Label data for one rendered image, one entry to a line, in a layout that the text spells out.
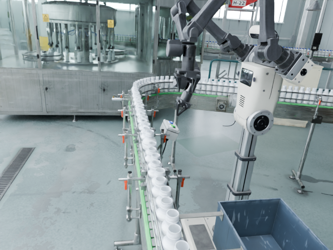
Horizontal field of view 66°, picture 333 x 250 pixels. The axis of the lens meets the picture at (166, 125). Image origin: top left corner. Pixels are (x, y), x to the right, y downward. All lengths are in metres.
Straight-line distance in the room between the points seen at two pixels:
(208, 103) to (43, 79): 2.81
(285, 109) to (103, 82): 2.86
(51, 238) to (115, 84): 2.80
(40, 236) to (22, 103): 2.80
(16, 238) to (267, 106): 2.13
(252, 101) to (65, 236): 1.81
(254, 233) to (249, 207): 0.17
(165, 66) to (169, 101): 3.67
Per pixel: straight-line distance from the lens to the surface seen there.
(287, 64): 1.34
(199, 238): 2.04
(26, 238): 2.53
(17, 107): 4.89
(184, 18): 1.56
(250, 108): 1.51
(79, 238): 2.42
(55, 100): 4.70
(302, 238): 1.29
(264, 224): 1.42
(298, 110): 3.08
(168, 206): 0.82
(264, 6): 1.29
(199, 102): 2.89
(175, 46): 1.11
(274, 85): 1.51
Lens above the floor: 1.66
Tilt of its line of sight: 21 degrees down
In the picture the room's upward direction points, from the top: 4 degrees clockwise
